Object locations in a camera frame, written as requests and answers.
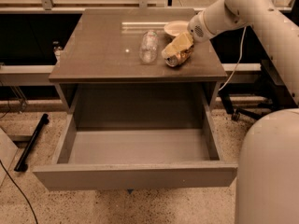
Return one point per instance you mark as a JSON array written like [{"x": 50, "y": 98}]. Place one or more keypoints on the clear plastic bottle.
[{"x": 148, "y": 47}]

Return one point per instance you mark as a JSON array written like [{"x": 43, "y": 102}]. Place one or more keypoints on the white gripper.
[{"x": 196, "y": 28}]

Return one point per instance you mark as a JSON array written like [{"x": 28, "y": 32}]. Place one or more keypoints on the grey drawer cabinet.
[{"x": 106, "y": 86}]

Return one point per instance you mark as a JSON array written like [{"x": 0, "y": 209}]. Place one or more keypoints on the open grey top drawer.
[{"x": 88, "y": 156}]

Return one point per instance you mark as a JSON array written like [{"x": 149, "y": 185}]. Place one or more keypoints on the orange soda can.
[{"x": 179, "y": 58}]

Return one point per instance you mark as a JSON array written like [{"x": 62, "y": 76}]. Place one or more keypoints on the white bowl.
[{"x": 175, "y": 28}]

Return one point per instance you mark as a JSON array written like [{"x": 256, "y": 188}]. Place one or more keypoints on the black office chair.
[{"x": 254, "y": 90}]

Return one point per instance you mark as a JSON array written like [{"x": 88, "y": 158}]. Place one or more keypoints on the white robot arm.
[{"x": 267, "y": 182}]

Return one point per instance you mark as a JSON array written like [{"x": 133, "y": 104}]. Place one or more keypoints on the black bar on floor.
[{"x": 21, "y": 165}]

